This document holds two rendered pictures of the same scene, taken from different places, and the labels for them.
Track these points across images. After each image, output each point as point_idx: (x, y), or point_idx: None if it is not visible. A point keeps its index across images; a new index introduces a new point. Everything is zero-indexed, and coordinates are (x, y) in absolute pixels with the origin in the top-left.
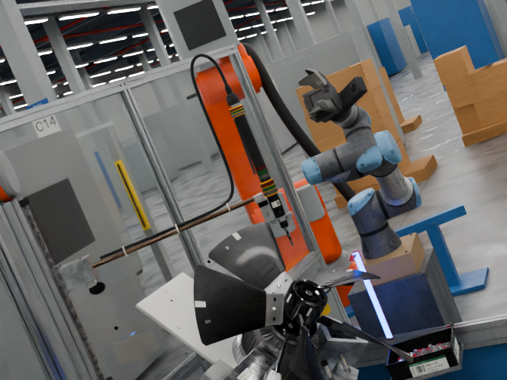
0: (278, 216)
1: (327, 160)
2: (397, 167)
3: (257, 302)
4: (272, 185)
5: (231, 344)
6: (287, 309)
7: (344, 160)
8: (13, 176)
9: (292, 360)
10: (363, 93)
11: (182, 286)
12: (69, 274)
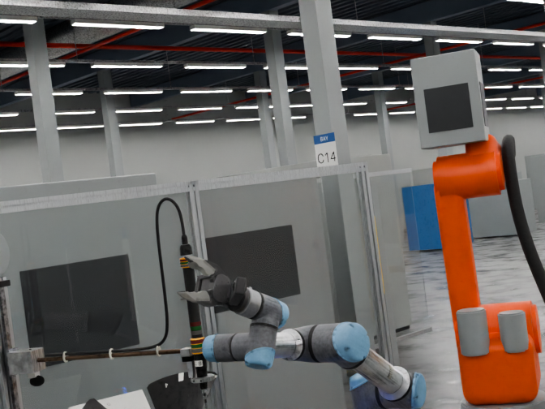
0: (198, 376)
1: (221, 343)
2: (372, 363)
3: None
4: (199, 345)
5: None
6: None
7: (234, 350)
8: (0, 257)
9: None
10: (239, 295)
11: (130, 404)
12: (14, 360)
